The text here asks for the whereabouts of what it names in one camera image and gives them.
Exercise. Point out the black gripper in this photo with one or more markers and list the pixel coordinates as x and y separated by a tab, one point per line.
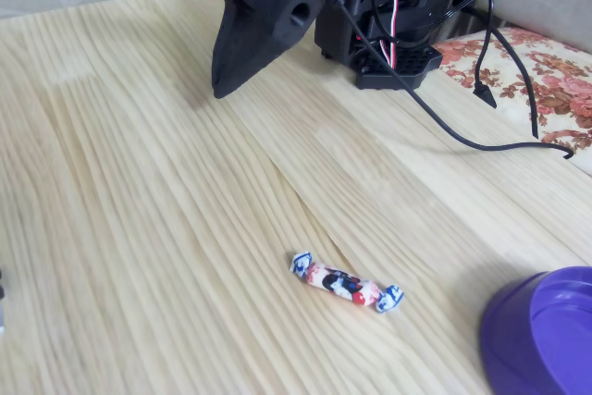
268	6

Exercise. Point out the candy with blue ends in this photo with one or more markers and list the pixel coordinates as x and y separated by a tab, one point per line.
342	283

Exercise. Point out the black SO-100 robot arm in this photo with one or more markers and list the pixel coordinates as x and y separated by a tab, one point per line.
416	11

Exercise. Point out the purple plastic bowl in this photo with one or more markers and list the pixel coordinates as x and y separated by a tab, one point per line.
509	344

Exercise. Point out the floral print fabric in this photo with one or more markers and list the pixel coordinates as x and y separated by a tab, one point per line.
564	90

